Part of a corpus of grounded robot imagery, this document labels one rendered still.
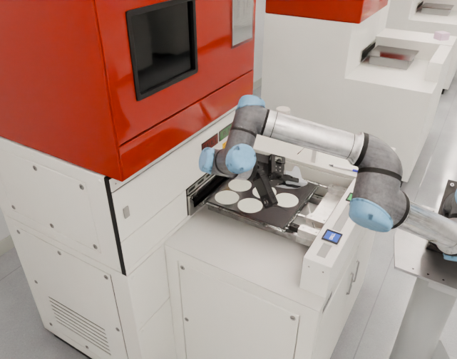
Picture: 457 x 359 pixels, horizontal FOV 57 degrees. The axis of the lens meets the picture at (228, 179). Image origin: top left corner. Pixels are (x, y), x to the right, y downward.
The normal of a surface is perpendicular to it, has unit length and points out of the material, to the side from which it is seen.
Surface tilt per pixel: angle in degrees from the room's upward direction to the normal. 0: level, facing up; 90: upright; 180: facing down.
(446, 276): 0
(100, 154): 90
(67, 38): 90
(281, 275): 0
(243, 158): 59
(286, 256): 0
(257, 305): 90
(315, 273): 90
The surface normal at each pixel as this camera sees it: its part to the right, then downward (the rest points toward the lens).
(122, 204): 0.86, 0.28
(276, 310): -0.51, 0.47
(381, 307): 0.00, -0.84
